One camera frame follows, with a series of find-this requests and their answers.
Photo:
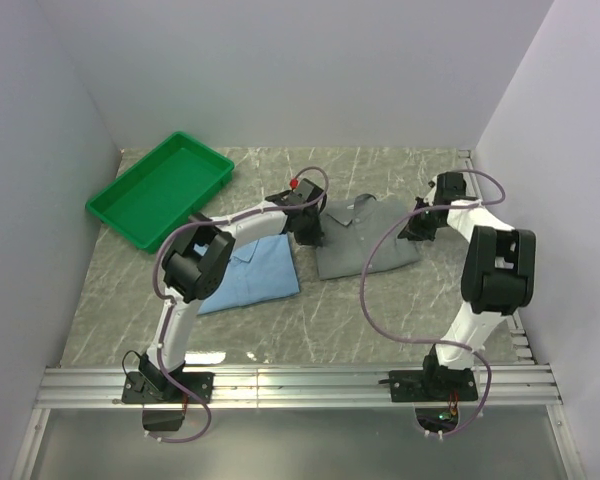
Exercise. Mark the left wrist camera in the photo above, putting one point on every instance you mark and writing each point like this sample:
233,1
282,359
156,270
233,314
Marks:
302,193

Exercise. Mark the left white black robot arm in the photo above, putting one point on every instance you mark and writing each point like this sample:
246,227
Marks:
191,265

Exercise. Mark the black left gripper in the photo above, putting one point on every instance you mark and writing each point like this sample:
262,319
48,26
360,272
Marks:
314,237

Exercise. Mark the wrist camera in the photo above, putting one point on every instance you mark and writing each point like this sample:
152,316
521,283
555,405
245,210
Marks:
302,193
446,188

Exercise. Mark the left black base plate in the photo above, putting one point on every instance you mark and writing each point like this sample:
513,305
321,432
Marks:
139,390

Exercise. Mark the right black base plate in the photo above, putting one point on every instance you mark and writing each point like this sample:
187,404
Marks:
418,386

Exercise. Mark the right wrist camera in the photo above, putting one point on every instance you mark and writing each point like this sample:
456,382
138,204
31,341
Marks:
446,188

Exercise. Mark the green plastic tray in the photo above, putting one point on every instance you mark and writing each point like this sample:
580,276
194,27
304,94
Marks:
158,193

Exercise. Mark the light blue shirt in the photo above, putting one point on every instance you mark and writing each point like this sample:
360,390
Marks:
258,272

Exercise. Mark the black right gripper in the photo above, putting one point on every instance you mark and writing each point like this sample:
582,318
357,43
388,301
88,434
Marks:
414,232

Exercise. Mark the grey long sleeve shirt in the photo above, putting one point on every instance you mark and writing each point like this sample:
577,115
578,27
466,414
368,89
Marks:
352,228

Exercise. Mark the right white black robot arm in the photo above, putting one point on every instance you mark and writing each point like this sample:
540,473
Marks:
497,279

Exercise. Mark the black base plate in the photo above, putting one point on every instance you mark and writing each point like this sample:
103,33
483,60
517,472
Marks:
418,386
139,390

